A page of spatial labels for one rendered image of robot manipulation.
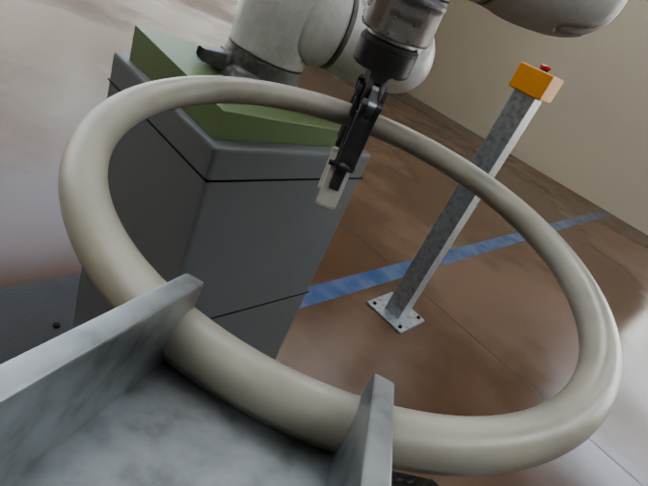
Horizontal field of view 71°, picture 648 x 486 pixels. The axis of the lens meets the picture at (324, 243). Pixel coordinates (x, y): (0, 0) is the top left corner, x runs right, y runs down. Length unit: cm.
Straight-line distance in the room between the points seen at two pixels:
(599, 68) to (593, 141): 85
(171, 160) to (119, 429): 68
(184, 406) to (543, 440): 19
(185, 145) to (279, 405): 63
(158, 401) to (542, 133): 668
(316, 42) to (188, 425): 77
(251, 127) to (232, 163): 7
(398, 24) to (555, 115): 625
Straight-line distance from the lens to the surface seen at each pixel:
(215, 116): 76
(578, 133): 669
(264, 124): 80
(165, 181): 87
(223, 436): 23
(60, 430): 19
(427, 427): 25
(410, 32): 57
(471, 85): 728
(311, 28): 90
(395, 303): 198
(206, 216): 80
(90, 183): 32
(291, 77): 93
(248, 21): 91
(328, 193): 65
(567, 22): 64
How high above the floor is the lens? 108
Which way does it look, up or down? 28 degrees down
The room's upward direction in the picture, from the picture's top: 25 degrees clockwise
